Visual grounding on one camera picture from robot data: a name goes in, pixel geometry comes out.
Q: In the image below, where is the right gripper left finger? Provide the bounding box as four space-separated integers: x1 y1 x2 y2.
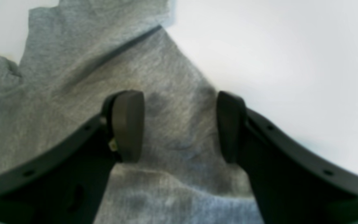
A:
0 90 145 224

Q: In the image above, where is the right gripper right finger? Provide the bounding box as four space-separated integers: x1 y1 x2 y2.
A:
216 91 358 224

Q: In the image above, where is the grey T-shirt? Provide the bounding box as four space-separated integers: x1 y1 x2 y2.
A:
0 0 263 224

